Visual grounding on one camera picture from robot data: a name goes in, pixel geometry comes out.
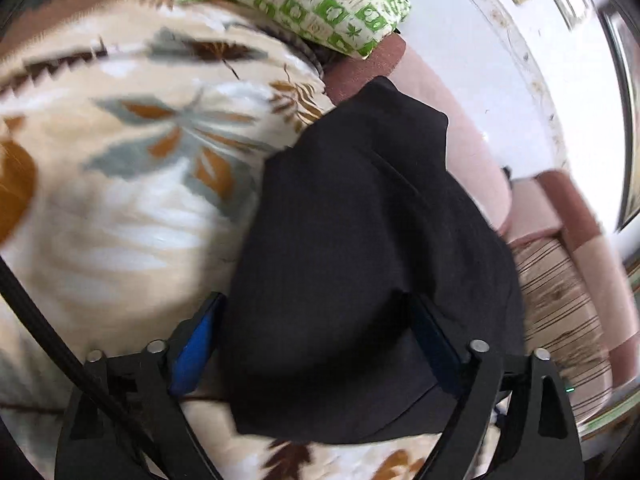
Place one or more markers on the black coat with fur collar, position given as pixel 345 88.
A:
pixel 370 235

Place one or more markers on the green patterned pillow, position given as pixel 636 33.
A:
pixel 310 0

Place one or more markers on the dark framed wall picture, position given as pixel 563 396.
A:
pixel 622 110

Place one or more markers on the striped floral cushion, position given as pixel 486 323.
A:
pixel 565 305

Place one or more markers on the leaf print blanket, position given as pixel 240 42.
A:
pixel 125 185

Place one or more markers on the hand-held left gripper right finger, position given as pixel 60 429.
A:
pixel 440 345

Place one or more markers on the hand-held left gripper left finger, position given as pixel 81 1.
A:
pixel 195 350

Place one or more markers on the pink brown sofa backrest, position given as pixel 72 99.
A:
pixel 590 255

